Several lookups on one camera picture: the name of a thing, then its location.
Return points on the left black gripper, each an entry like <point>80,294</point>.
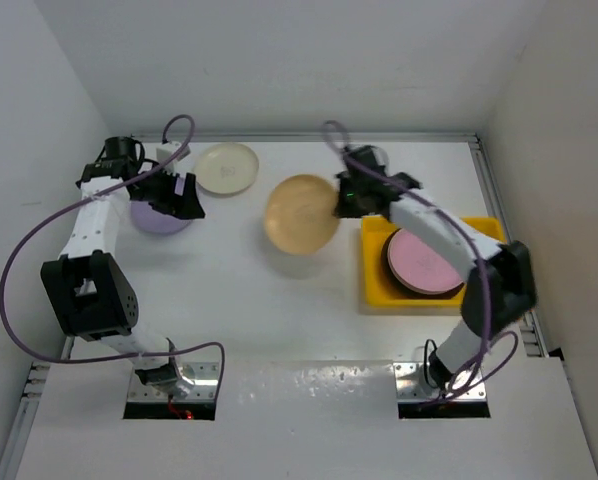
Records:
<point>185,204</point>

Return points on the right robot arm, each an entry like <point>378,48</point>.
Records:
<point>498,277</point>

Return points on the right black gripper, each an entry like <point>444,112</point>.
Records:
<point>342,208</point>

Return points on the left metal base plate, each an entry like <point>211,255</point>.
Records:
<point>204,382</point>

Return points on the metal base plate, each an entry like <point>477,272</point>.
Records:
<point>204,382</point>
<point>411,388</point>

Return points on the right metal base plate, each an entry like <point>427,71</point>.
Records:
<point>411,388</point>

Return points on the far purple plastic plate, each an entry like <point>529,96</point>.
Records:
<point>147,220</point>

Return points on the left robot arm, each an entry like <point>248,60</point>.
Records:
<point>90,295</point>

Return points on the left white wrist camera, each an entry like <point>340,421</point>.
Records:
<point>176,150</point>

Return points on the yellow plastic bin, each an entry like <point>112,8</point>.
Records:
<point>380,292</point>

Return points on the orange plastic plate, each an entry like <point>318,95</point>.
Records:
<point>299,216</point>

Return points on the cream plastic plate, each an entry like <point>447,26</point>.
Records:
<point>226,168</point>

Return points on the pink plastic plate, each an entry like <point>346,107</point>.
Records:
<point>419,262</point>

